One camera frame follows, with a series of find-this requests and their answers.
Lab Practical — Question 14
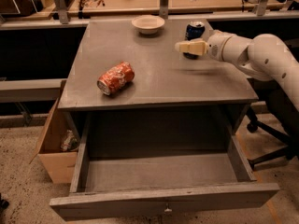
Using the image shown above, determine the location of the crushed orange soda can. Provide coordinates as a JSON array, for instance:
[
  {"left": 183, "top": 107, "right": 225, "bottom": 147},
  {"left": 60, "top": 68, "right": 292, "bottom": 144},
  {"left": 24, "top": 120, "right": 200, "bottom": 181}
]
[{"left": 97, "top": 62, "right": 135, "bottom": 95}]

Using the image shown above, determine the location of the grey cabinet with top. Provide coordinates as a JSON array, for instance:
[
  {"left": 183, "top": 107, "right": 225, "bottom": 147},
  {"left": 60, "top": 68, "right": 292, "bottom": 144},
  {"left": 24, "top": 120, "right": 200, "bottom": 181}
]
[{"left": 59, "top": 20, "right": 257, "bottom": 148}]

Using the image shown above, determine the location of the blue pepsi can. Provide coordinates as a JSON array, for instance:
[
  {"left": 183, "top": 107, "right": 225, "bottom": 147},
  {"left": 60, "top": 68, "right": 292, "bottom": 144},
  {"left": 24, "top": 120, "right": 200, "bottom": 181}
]
[{"left": 182, "top": 21, "right": 206, "bottom": 61}]

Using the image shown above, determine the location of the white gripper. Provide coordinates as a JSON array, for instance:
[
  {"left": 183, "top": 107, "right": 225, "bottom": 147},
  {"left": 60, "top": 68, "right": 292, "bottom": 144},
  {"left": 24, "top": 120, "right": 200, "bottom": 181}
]
[{"left": 175, "top": 30, "right": 233, "bottom": 61}]

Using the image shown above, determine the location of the crumpled wrapper in box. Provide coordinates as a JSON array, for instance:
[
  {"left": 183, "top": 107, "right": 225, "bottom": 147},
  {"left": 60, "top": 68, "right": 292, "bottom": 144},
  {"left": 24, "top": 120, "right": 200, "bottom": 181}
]
[{"left": 60, "top": 130, "right": 78, "bottom": 152}]

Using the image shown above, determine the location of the brown cardboard box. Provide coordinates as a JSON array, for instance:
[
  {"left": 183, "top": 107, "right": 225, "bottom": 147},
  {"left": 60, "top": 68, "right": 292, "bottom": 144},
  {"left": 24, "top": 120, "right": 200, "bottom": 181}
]
[{"left": 30, "top": 81, "right": 77, "bottom": 184}]

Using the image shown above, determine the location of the black office chair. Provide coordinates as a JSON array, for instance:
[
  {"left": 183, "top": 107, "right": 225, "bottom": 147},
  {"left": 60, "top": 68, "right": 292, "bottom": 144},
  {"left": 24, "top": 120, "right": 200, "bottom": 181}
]
[{"left": 247, "top": 81, "right": 299, "bottom": 168}]

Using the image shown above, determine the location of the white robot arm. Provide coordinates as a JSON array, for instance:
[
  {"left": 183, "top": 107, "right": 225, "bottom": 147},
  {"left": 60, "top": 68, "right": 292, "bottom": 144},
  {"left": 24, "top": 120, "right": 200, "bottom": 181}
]
[{"left": 175, "top": 31, "right": 299, "bottom": 110}]

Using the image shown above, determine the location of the open grey top drawer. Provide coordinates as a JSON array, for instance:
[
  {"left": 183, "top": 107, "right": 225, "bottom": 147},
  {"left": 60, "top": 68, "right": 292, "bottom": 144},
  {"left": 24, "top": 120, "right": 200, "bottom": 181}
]
[{"left": 49, "top": 133, "right": 280, "bottom": 221}]

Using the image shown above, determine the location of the white ceramic bowl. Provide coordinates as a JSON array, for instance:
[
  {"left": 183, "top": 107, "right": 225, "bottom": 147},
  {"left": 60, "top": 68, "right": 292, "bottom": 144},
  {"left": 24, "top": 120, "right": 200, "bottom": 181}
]
[{"left": 132, "top": 15, "right": 165, "bottom": 35}]

